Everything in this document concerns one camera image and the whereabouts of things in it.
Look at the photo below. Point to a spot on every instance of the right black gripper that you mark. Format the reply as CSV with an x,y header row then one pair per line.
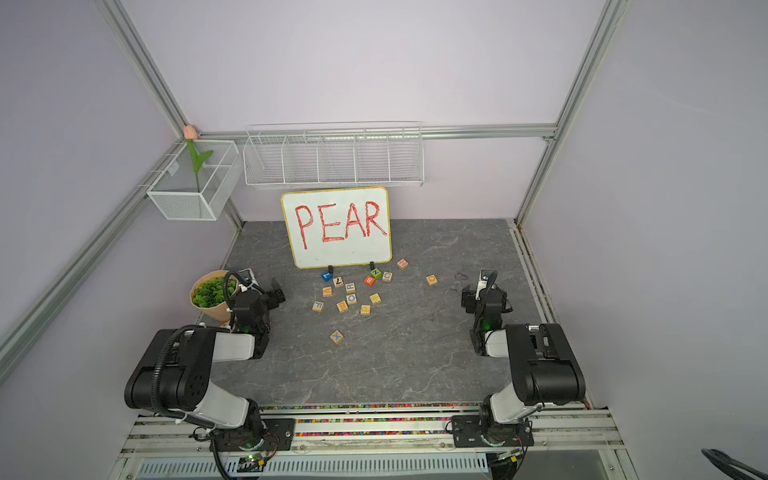
x,y
474,300

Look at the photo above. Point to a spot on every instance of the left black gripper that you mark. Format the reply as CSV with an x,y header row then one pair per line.
x,y
267,295

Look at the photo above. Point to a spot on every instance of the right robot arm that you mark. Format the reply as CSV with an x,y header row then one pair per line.
x,y
543,367

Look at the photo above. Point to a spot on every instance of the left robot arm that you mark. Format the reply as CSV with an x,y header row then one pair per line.
x,y
173,377

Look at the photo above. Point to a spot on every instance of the wooden block letter X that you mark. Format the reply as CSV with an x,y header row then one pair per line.
x,y
336,336

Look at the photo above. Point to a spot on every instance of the white board with red PEAR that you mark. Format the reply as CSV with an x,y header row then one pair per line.
x,y
338,227

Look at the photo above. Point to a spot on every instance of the potted green plant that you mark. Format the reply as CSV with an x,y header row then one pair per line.
x,y
207,295

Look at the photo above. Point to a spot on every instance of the pink artificial tulip flower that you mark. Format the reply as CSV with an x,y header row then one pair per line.
x,y
198,158

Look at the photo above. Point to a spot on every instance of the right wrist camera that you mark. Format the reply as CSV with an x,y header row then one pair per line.
x,y
483,280

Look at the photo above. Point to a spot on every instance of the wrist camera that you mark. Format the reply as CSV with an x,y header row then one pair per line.
x,y
247,278
483,280

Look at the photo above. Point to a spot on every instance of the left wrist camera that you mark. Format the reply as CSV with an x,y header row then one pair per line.
x,y
247,278

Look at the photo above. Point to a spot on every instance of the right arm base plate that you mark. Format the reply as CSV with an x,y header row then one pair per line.
x,y
473,431

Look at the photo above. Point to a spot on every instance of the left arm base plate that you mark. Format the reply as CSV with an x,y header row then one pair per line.
x,y
272,435

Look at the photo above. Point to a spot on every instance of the small white wire basket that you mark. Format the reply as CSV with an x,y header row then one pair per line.
x,y
174,190

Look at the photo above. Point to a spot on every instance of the long white wire basket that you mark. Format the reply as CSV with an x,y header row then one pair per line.
x,y
333,154

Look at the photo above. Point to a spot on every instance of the white vented cable duct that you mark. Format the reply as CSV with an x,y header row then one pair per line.
x,y
322,466

